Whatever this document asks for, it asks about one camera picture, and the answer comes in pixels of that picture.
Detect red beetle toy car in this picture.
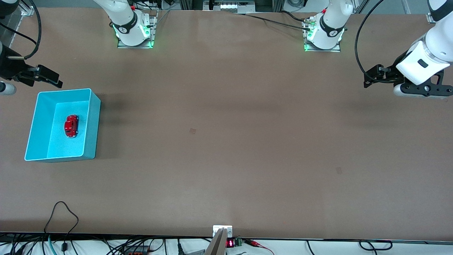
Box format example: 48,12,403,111
64,114,79,138

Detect turquoise blue plastic box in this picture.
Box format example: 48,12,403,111
24,88,102,163

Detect lit control unit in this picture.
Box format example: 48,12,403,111
203,0,255,14

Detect black power strip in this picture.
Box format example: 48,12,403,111
122,246,150,255

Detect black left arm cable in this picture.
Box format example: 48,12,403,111
354,0,386,85

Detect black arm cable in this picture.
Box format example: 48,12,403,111
354,0,386,85
0,0,42,60

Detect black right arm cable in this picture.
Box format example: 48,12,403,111
0,0,42,60

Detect white corner bracket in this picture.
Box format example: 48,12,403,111
21,0,36,17

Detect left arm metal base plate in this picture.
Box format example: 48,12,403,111
303,17,342,53

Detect short black table cable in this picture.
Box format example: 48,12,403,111
281,10,310,22

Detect long black table cable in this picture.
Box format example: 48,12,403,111
234,13,312,31

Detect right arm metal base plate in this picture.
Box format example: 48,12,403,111
117,10,159,49

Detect black coiled cable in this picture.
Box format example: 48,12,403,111
359,240,393,251

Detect thin black looped cable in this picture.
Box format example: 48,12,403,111
44,201,79,253

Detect red clip lead wires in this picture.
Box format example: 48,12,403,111
244,239,275,255

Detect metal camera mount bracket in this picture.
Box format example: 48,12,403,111
212,225,233,255

